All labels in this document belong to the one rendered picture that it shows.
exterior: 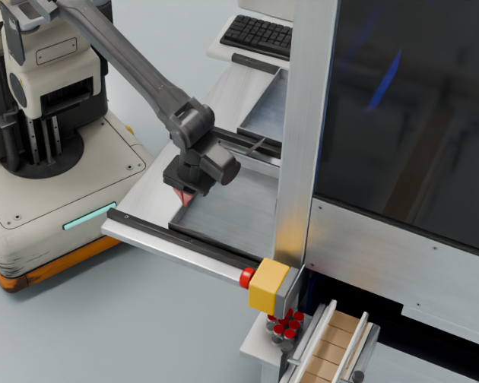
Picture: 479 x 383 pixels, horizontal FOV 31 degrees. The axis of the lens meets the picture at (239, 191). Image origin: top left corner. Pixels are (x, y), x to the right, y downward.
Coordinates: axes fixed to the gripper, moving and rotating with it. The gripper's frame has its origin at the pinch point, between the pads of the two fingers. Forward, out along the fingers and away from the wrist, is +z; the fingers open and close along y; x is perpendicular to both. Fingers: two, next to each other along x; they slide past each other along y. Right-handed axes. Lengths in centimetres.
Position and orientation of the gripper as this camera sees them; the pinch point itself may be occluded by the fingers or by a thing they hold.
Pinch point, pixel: (186, 201)
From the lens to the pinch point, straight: 185.6
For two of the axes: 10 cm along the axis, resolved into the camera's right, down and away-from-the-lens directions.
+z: -1.5, 6.6, 7.4
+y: 8.9, 4.2, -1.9
